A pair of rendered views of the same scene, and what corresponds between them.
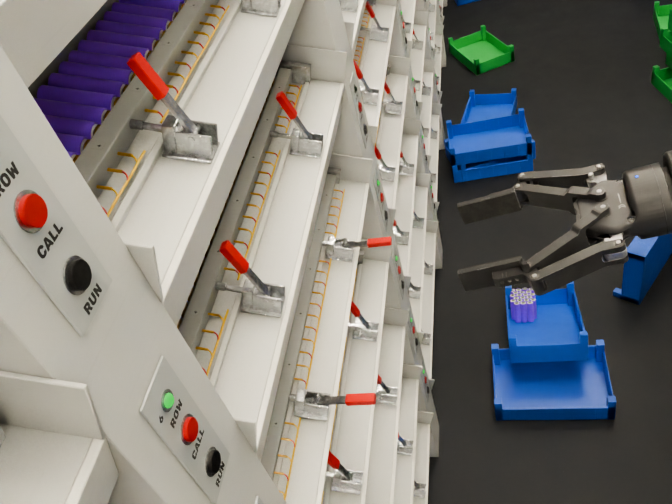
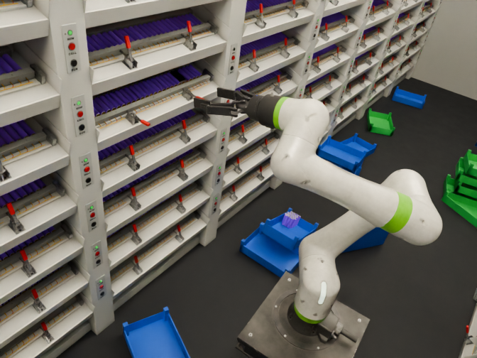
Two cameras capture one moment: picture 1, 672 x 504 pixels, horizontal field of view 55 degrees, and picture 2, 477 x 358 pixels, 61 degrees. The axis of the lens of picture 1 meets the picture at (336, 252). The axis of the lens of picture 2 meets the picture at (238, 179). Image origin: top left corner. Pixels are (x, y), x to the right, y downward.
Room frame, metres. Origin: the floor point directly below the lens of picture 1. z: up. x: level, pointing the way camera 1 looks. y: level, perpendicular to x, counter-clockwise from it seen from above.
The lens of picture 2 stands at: (-0.59, -0.52, 1.65)
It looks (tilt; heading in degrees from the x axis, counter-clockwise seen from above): 37 degrees down; 12
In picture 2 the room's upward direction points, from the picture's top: 9 degrees clockwise
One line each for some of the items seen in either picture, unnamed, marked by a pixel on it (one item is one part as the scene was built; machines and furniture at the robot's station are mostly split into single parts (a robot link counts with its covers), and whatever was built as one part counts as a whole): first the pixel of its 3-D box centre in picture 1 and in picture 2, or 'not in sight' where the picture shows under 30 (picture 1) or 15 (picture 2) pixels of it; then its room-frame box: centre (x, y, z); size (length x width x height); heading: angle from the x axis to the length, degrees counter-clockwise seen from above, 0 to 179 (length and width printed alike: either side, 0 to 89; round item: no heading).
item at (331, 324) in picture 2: not in sight; (322, 322); (0.37, -0.71, 0.39); 0.26 x 0.15 x 0.06; 73
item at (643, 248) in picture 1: (649, 245); (363, 231); (1.26, -0.90, 0.10); 0.30 x 0.08 x 0.20; 127
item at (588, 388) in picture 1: (550, 379); (272, 249); (0.97, -0.45, 0.04); 0.30 x 0.20 x 0.08; 70
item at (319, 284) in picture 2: not in sight; (316, 290); (0.39, -0.66, 0.51); 0.16 x 0.13 x 0.19; 12
